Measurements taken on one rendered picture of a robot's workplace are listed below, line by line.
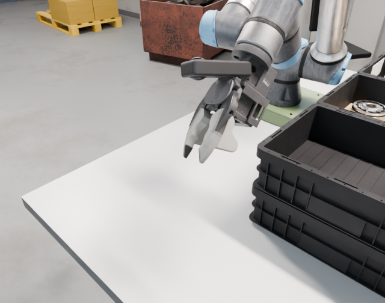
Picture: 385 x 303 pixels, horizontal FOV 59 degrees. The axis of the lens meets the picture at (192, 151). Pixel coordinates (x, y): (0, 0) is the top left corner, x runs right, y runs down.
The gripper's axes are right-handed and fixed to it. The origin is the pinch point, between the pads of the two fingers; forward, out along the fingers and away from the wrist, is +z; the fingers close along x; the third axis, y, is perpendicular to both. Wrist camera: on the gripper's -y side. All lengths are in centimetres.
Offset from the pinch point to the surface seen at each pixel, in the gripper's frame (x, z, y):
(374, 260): -9.7, 1.6, 42.3
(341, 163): 8.6, -17.7, 44.5
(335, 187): -6.0, -7.1, 28.1
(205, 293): 7.5, 23.3, 21.8
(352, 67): 192, -183, 223
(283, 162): 3.8, -8.2, 22.2
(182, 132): 62, -12, 26
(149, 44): 316, -119, 60
